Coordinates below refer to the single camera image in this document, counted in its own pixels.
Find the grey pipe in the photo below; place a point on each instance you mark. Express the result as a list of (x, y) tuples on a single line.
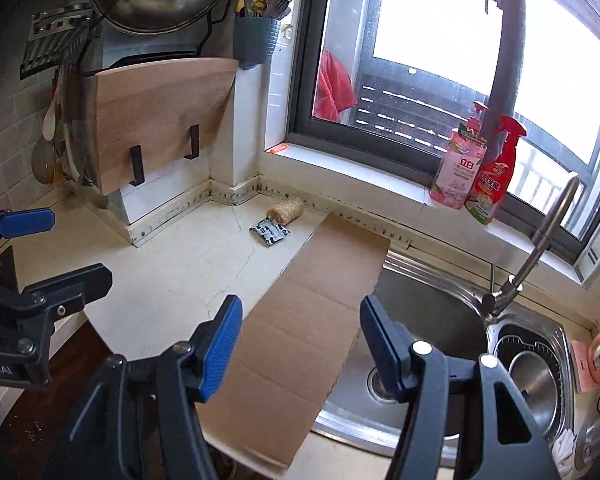
[(505, 50)]

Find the metal knife rack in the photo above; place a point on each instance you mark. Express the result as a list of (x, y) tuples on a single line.
[(60, 22)]

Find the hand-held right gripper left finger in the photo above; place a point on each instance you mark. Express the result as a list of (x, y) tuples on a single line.
[(220, 355)]

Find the black wall rail shelf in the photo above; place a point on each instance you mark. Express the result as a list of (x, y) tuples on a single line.
[(45, 57)]

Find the red spray bottle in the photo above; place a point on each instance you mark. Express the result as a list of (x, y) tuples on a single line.
[(492, 185)]

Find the pink plastic holder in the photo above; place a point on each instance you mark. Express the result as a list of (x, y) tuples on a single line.
[(590, 360)]

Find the black cutting board bracket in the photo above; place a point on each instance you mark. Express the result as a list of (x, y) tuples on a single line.
[(137, 167)]

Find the mesh strainer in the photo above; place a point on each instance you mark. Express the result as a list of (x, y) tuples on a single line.
[(42, 162)]

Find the dark framed window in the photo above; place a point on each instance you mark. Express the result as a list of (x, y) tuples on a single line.
[(305, 85)]

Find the red cloth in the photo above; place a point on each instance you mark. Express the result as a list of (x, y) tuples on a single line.
[(332, 90)]

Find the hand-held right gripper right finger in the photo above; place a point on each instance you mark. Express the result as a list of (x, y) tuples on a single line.
[(385, 355)]

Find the grey utensil holder cup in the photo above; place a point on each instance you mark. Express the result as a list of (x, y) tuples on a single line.
[(255, 42)]

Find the white cloth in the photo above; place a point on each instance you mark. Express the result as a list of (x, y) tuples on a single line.
[(564, 449)]

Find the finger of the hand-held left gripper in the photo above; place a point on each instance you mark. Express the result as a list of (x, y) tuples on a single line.
[(25, 222), (85, 282)]

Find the steel bowl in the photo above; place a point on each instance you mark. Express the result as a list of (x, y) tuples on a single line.
[(535, 390)]

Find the brown mesh roll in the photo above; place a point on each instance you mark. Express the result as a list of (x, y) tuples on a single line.
[(286, 210)]

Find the steel faucet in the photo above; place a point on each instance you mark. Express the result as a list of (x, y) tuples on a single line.
[(540, 240)]

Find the white rice paddle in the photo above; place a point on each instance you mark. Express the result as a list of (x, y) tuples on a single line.
[(50, 120)]

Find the brown cardboard sheet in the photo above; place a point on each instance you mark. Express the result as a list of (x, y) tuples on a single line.
[(300, 325)]

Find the black and white packet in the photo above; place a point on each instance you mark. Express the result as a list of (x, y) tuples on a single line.
[(270, 232)]

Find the pink dish soap bottle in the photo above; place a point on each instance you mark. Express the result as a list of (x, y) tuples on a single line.
[(457, 170)]

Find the black balcony railing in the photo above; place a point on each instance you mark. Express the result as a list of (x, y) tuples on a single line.
[(395, 110)]

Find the wooden cutting board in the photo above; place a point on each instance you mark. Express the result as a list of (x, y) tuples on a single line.
[(155, 115)]

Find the stainless steel sink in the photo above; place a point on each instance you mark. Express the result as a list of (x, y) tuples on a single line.
[(430, 320)]

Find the small orange clip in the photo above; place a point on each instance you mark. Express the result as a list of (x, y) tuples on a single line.
[(276, 149)]

